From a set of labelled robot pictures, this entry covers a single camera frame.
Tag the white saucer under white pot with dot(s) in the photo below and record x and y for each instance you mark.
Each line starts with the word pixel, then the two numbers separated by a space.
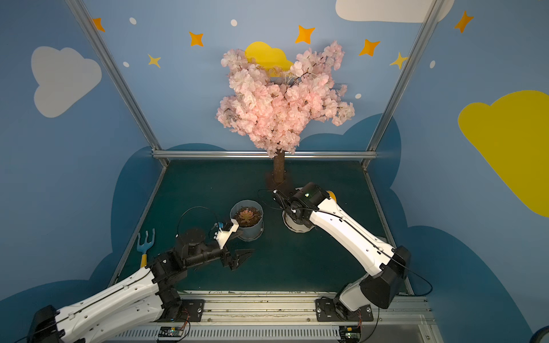
pixel 293 226

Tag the pink succulent in blue pot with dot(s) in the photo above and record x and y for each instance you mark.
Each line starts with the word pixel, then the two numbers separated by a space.
pixel 248 216

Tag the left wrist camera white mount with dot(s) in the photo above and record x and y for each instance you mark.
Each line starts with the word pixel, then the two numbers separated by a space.
pixel 225 231

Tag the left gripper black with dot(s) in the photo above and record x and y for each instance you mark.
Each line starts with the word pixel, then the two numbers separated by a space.
pixel 229 256

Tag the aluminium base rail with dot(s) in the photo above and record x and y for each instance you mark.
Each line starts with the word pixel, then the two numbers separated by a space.
pixel 253 316

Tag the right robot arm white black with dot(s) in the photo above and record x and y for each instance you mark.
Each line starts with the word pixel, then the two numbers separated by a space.
pixel 386 267

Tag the blue yellow garden hand rake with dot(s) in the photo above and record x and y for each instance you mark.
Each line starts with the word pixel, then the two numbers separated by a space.
pixel 145 246

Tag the artificial pink blossom tree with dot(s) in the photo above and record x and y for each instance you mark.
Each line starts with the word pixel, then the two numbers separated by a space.
pixel 273 106

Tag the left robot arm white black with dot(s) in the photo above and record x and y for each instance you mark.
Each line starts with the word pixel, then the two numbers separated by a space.
pixel 146 296

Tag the left aluminium frame post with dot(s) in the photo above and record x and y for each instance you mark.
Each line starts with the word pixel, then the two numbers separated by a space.
pixel 85 21

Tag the white round plant pot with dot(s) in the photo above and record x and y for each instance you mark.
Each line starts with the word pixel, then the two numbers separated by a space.
pixel 306 195

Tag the blue-grey faceted plant pot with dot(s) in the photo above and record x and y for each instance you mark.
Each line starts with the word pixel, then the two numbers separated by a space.
pixel 248 234

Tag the aluminium frame back bar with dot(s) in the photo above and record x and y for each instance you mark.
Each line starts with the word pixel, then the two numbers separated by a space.
pixel 342 155

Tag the yellow plastic watering can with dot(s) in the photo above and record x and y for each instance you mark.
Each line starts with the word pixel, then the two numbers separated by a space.
pixel 332 196

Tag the right aluminium frame post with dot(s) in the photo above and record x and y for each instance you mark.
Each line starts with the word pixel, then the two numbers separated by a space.
pixel 433 17

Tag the aluminium frame post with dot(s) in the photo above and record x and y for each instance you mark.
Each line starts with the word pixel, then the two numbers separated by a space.
pixel 433 17
pixel 85 21

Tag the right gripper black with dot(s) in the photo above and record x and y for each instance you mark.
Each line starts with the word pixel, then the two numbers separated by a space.
pixel 282 199

